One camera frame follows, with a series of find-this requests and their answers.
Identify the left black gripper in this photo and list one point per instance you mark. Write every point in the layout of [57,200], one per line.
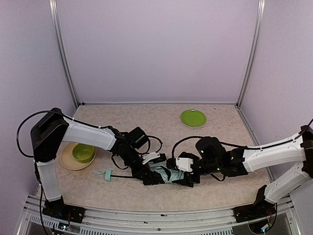
[151,177]

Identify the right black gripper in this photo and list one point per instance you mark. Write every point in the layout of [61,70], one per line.
[189,178]

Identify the mint green folding umbrella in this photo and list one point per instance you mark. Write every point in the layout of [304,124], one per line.
[159,168]

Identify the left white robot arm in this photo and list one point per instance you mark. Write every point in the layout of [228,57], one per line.
[55,128]

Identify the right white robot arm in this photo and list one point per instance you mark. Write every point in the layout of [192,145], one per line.
[242,160]

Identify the green bowl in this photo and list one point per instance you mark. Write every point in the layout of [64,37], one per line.
[83,153]

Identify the green plate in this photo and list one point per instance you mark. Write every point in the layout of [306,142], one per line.
[193,117]

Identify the beige plate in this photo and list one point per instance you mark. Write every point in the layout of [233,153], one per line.
[67,160]

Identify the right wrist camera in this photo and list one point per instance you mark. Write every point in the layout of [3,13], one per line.
[184,164]

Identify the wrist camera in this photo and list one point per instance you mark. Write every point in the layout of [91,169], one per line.
[184,164]
[154,157]

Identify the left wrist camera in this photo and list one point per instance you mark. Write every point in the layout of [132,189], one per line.
[154,157]

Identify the aluminium front rail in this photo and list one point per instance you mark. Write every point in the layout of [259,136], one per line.
[219,221]

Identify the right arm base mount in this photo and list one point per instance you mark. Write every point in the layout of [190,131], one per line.
[260,208]

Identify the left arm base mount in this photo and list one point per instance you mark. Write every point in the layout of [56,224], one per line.
[58,209]

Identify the right aluminium frame post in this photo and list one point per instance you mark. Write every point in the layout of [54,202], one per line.
[252,53]

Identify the aluminium frame post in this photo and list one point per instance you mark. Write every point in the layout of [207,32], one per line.
[62,52]
[252,53]

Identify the left aluminium frame post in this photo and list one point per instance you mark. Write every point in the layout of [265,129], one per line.
[62,52]

